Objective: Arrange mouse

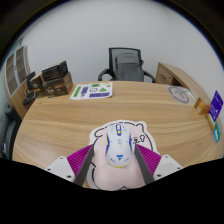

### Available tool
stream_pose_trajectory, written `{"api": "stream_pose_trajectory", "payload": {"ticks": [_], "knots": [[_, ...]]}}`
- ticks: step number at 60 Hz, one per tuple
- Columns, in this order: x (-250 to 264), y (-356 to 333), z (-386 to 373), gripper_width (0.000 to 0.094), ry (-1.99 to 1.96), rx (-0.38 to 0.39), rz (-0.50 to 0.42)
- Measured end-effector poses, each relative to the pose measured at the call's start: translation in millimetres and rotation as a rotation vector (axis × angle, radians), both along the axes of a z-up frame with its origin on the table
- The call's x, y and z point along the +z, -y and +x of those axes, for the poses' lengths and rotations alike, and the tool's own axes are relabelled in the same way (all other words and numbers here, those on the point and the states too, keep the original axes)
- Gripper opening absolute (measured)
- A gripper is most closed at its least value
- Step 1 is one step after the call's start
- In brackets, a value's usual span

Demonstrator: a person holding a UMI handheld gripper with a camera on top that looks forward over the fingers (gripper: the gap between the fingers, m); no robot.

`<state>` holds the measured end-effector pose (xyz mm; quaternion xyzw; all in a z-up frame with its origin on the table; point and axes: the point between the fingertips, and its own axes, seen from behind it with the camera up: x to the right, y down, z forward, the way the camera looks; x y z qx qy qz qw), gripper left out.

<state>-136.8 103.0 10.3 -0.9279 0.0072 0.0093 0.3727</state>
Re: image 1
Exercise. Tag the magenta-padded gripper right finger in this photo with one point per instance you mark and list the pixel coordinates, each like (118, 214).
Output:
(168, 166)

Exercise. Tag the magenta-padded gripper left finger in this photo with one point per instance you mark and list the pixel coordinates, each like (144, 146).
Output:
(61, 166)

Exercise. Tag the white computer mouse blue accents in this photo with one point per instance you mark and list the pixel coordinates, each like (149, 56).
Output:
(118, 146)

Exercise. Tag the pink cartoon-shaped mouse pad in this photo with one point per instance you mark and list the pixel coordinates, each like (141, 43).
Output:
(113, 176)

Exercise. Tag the green flat packet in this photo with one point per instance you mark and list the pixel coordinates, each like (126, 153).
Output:
(217, 131)

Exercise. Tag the dark grey chair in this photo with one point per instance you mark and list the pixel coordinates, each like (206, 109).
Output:
(8, 133)

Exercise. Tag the grey round-print mat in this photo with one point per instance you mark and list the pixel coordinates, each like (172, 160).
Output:
(179, 95)

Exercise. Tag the purple standing pouch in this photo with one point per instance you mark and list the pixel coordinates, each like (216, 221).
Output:
(216, 105)

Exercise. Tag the brown cardboard box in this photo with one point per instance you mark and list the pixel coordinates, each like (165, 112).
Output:
(58, 87)

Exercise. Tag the white printed leaflet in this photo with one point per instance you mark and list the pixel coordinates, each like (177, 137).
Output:
(91, 91)

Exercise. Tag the wooden side desk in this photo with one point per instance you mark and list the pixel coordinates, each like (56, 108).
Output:
(173, 76)

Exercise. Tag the black plastic crate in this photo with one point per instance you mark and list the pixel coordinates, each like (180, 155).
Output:
(55, 70)

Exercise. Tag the wooden shelf unit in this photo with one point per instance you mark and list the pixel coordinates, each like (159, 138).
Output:
(15, 73)

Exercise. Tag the black mesh office chair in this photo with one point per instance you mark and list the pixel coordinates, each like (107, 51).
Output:
(128, 66)

